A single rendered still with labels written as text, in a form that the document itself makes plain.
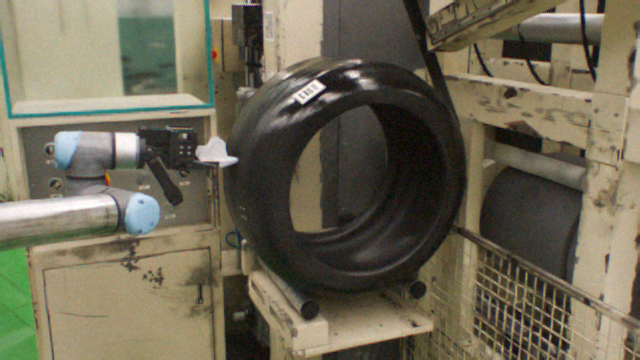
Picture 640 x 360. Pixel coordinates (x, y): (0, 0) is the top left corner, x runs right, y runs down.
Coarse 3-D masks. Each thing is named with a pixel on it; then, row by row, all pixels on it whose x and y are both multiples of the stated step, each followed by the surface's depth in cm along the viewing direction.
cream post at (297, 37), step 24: (264, 0) 169; (288, 0) 161; (312, 0) 163; (264, 24) 171; (288, 24) 162; (312, 24) 165; (264, 48) 173; (288, 48) 164; (312, 48) 166; (264, 72) 175; (312, 144) 173; (312, 168) 175; (312, 192) 177; (312, 216) 179
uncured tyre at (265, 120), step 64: (320, 64) 139; (384, 64) 138; (256, 128) 133; (320, 128) 130; (384, 128) 168; (448, 128) 143; (256, 192) 131; (384, 192) 172; (448, 192) 146; (320, 256) 167; (384, 256) 164
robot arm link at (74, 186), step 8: (104, 176) 126; (72, 184) 123; (80, 184) 123; (88, 184) 123; (96, 184) 124; (104, 184) 126; (72, 192) 123; (80, 192) 123; (88, 192) 122; (96, 192) 121
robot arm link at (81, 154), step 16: (64, 144) 121; (80, 144) 122; (96, 144) 123; (112, 144) 124; (64, 160) 121; (80, 160) 122; (96, 160) 123; (112, 160) 124; (80, 176) 123; (96, 176) 124
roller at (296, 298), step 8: (264, 264) 166; (272, 272) 161; (280, 280) 155; (280, 288) 155; (288, 288) 150; (296, 288) 148; (288, 296) 149; (296, 296) 146; (304, 296) 144; (296, 304) 144; (304, 304) 142; (312, 304) 142; (304, 312) 142; (312, 312) 143
